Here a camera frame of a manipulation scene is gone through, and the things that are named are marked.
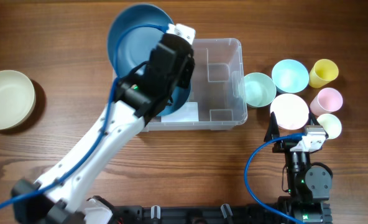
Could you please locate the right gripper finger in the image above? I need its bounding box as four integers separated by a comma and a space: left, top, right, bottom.
264, 112, 280, 142
308, 112, 329, 139

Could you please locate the light blue small bowl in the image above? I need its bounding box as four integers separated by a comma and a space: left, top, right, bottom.
271, 59, 310, 94

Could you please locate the white small bowl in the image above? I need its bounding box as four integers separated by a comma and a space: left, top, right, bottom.
270, 93, 310, 130

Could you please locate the clear plastic storage container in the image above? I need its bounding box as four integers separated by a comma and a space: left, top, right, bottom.
143, 38, 247, 132

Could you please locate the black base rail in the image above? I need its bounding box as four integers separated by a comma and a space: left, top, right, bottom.
109, 203, 332, 224

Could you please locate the dark blue bowl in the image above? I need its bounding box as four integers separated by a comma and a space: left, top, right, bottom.
157, 85, 191, 116
106, 2, 175, 78

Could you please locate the mint green small bowl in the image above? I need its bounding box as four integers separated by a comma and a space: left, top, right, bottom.
244, 72, 277, 108

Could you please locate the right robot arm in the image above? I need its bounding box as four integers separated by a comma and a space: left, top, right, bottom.
264, 113, 333, 223

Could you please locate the yellow plastic cup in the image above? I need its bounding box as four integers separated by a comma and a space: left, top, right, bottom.
308, 59, 339, 88

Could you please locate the cream plastic bowl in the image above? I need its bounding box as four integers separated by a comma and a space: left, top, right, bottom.
0, 70, 37, 130

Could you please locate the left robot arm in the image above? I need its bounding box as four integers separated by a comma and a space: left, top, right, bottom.
9, 30, 195, 223

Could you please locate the pink plastic cup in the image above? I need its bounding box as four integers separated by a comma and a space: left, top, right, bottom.
310, 88, 344, 116

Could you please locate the pale cream plastic cup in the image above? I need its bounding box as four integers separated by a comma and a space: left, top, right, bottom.
317, 114, 343, 139

